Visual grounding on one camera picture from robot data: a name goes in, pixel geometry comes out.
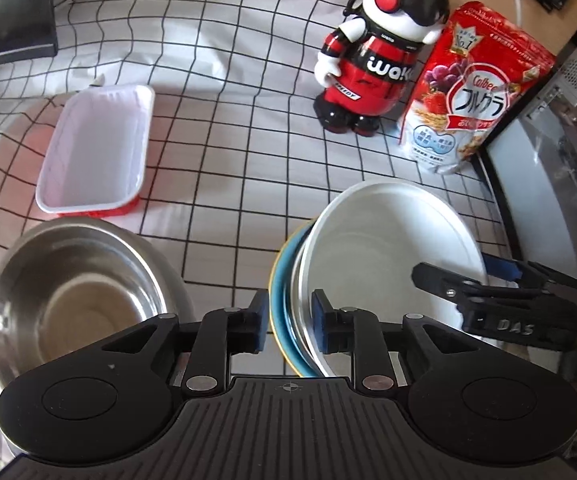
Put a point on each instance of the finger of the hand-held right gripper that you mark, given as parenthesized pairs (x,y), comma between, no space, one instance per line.
(438,280)
(505,267)

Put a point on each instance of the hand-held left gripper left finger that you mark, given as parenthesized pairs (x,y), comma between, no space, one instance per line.
(261,322)

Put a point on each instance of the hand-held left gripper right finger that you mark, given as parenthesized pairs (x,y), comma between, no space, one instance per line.
(321,325)

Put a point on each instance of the blue plate with yellow rim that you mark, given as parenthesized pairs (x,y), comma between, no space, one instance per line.
(282,300)

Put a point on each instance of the white glass-panel computer case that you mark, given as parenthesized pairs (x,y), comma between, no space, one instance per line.
(558,185)

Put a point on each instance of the red cereal bag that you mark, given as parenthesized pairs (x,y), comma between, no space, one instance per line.
(468,105)

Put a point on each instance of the stainless steel bowl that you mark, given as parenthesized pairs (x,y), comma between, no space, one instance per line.
(83,285)

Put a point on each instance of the white black checkered tablecloth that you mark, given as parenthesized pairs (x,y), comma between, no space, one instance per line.
(228,110)

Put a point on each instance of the red black robot toy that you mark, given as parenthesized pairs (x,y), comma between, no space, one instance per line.
(368,70)

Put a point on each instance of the red white rectangular tray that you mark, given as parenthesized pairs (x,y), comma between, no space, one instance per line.
(93,150)

